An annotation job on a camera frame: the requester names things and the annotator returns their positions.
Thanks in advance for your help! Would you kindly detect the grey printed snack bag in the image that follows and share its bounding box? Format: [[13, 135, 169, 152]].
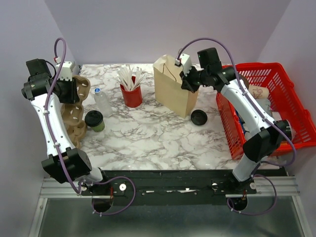
[[256, 98, 272, 116]]

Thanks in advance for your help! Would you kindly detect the black mounting rail base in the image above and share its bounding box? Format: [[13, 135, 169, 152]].
[[81, 169, 262, 207]]

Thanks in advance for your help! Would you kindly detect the white wrapped straws bundle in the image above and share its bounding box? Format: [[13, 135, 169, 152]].
[[118, 66, 145, 91]]

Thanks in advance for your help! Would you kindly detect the beige printed paper cup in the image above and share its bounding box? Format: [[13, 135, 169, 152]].
[[248, 85, 269, 99]]

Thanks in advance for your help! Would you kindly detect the black printed can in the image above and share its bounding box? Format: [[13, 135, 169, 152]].
[[276, 119, 296, 141]]

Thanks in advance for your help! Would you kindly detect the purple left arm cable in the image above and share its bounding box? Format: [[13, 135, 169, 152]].
[[44, 37, 137, 216]]

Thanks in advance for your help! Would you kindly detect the beige paper takeout bag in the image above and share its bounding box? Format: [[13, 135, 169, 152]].
[[153, 55, 198, 118]]

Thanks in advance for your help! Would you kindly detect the black plastic cup lid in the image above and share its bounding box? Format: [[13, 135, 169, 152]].
[[84, 110, 103, 127]]

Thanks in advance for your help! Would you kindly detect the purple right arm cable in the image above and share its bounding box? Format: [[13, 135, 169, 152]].
[[176, 37, 297, 216]]

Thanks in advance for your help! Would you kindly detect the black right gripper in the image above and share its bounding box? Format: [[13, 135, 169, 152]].
[[180, 64, 209, 93]]

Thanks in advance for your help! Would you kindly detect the red plastic cup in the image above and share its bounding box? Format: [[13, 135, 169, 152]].
[[120, 85, 143, 108]]

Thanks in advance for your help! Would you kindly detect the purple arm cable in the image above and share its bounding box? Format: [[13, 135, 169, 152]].
[[176, 37, 297, 216], [44, 37, 137, 216]]

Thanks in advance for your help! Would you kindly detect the green paper coffee cup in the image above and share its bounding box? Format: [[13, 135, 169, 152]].
[[89, 119, 105, 132]]

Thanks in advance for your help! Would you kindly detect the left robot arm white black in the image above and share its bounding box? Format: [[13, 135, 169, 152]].
[[21, 58, 110, 195]]

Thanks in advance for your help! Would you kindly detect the brown cardboard cup carrier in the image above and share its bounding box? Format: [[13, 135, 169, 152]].
[[65, 120, 87, 149], [61, 75, 90, 130]]

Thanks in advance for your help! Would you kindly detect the clear plastic water bottle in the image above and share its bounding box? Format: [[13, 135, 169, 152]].
[[94, 88, 113, 117]]

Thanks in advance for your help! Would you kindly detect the red plastic basket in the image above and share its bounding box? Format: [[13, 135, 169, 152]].
[[216, 63, 316, 160]]

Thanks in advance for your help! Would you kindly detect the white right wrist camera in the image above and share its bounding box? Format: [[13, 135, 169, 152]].
[[175, 53, 192, 76]]

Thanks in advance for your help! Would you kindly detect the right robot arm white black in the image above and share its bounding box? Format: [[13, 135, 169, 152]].
[[175, 48, 292, 194]]

